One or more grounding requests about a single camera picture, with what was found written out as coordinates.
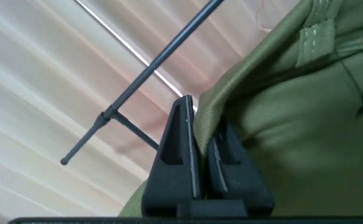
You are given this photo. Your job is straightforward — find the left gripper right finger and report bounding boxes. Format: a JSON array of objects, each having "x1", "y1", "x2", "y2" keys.
[{"x1": 205, "y1": 119, "x2": 275, "y2": 217}]

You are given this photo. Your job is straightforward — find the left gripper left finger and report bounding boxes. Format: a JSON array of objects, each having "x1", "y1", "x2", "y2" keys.
[{"x1": 141, "y1": 94, "x2": 203, "y2": 218}]

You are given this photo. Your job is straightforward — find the green printed shirt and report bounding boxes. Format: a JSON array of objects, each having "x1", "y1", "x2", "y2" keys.
[{"x1": 118, "y1": 0, "x2": 363, "y2": 218}]

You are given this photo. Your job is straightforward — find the black clothes rack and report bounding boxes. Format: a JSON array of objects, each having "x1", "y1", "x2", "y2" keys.
[{"x1": 59, "y1": 0, "x2": 226, "y2": 166}]

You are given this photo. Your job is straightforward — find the beige curtain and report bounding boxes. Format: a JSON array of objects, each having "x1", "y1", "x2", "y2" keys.
[{"x1": 0, "y1": 0, "x2": 303, "y2": 218}]

